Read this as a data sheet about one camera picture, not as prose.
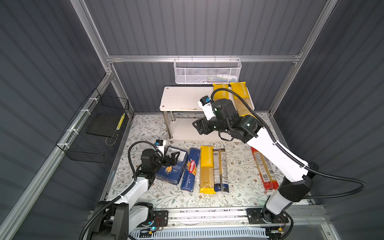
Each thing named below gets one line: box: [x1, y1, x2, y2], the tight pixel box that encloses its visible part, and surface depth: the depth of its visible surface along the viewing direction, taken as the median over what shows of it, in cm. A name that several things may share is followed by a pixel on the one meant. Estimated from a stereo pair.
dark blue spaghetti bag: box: [213, 148, 230, 193], surface depth 89 cm
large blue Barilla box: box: [155, 146, 189, 185], surface depth 85 cm
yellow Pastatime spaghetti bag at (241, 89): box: [230, 81, 256, 117], surface depth 82 cm
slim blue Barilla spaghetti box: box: [180, 147, 201, 193], surface depth 88 cm
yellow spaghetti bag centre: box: [200, 145, 217, 195], surface depth 89 cm
